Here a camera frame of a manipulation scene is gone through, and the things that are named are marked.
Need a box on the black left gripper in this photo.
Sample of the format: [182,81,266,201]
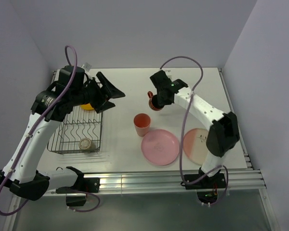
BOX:
[70,72,125,114]

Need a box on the red and black mug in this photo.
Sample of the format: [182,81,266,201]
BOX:
[147,91,164,111]

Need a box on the yellow bowl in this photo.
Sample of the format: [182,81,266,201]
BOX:
[80,103,94,111]

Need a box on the small speckled ceramic cup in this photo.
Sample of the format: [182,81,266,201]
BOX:
[79,138,96,153]

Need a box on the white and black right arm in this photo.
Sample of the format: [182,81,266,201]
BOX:
[150,70,240,188]

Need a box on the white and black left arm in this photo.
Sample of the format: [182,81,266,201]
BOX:
[0,65,125,201]

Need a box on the pink plastic cup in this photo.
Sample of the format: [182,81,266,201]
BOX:
[133,113,151,137]

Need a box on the pink plastic plate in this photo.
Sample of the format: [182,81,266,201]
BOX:
[141,129,180,166]

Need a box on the pink and cream ceramic plate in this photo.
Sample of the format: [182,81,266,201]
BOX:
[183,128,209,165]

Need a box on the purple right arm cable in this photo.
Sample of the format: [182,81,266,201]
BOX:
[159,56,229,205]

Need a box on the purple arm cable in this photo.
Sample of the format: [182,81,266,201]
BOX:
[159,56,229,205]
[0,45,101,216]

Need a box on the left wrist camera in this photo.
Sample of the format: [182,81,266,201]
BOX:
[81,63,92,72]

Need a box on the black wire dish rack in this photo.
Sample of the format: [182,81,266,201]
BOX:
[47,106,103,154]

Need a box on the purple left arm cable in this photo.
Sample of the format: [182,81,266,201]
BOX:
[0,45,101,216]

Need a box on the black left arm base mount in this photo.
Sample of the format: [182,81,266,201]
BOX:
[55,167,100,208]

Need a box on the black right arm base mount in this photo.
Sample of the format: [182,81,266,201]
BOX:
[180,171,228,205]

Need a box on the aluminium table edge rail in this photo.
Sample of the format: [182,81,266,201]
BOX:
[84,168,266,194]

